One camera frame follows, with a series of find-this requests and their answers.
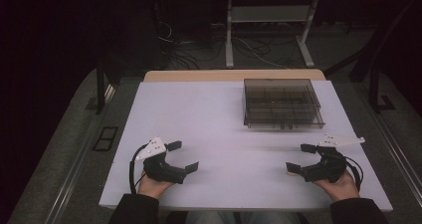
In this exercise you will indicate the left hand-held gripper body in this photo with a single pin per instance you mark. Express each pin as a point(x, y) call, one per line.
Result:
point(156, 169)

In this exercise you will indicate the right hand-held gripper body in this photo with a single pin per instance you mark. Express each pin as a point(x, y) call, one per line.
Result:
point(330, 167)

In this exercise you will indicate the person's left hand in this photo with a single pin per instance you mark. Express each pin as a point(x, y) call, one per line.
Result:
point(153, 186)

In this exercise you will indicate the person's right hand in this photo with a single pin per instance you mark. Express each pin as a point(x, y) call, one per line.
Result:
point(339, 186)

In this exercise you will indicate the smoky transparent drawer organizer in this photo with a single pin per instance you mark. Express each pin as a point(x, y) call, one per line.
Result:
point(282, 101)

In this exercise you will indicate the black metal stand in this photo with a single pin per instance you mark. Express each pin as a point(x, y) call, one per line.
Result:
point(375, 88)
point(100, 91)

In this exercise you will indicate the white metal stand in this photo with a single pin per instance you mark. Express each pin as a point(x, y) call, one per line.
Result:
point(269, 14)

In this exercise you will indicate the metal floor rail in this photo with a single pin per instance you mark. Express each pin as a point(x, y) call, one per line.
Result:
point(74, 174)
point(396, 151)

